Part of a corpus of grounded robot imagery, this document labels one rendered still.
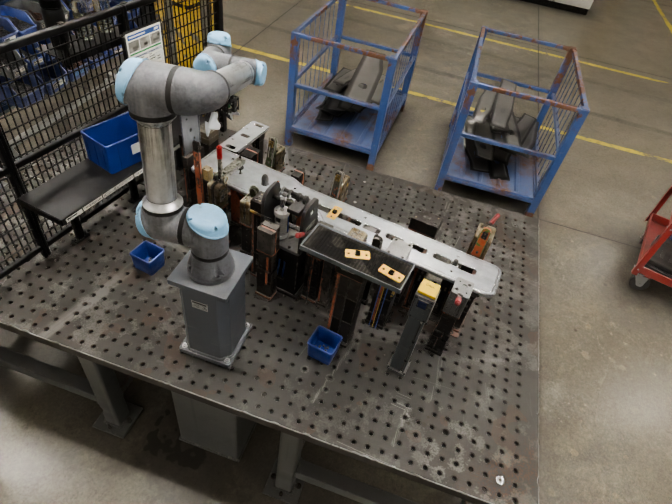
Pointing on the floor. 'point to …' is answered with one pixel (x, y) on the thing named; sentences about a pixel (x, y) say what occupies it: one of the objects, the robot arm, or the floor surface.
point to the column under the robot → (212, 427)
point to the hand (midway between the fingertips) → (218, 127)
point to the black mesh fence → (77, 109)
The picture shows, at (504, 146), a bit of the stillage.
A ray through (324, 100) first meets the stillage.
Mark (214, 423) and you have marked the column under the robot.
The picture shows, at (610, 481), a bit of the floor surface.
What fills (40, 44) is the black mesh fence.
